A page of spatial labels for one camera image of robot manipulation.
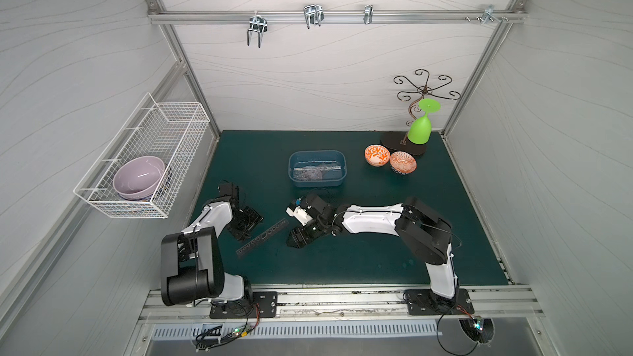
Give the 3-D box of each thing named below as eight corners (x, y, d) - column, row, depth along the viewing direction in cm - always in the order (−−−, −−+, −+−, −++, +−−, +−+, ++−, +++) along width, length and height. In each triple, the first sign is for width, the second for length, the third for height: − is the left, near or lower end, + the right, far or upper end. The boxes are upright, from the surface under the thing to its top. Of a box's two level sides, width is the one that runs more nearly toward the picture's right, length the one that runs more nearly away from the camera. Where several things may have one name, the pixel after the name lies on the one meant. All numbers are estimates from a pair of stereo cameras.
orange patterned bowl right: (391, 178, 106) (393, 172, 102) (386, 157, 114) (388, 151, 110) (416, 178, 106) (420, 172, 102) (410, 157, 114) (413, 151, 110)
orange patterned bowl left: (366, 166, 108) (367, 162, 105) (363, 149, 115) (364, 144, 112) (390, 166, 108) (391, 162, 105) (386, 149, 115) (387, 144, 112)
